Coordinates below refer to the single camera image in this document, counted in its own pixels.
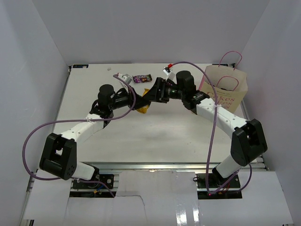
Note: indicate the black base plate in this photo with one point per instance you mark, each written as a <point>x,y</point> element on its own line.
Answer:
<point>107,179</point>
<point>200,179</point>

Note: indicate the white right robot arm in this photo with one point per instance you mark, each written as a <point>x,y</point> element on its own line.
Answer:
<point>247,137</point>

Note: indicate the beige paper cakes bag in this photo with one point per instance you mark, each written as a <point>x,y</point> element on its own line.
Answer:
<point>227,84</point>

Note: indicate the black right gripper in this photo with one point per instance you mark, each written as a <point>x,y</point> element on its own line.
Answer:
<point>155,94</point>

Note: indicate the purple candy bag small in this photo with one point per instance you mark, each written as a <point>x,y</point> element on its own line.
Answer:
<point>142,78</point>

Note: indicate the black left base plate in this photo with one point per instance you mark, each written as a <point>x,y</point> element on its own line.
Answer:
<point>107,179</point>

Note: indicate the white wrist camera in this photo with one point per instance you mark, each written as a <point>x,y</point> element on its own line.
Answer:
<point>168,72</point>
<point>124,79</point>

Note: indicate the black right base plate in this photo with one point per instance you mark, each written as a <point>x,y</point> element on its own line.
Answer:
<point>200,179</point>

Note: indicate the yellow candy bar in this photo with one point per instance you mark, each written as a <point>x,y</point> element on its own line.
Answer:
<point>143,109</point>

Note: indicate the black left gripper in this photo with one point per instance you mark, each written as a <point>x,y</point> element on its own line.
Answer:
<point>135,101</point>

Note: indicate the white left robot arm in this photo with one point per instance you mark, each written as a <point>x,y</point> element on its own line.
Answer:
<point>59,156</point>

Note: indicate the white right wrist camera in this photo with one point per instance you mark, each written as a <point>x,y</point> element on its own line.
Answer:
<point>168,72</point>

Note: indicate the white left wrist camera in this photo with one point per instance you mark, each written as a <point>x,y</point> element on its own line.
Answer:
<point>124,79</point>

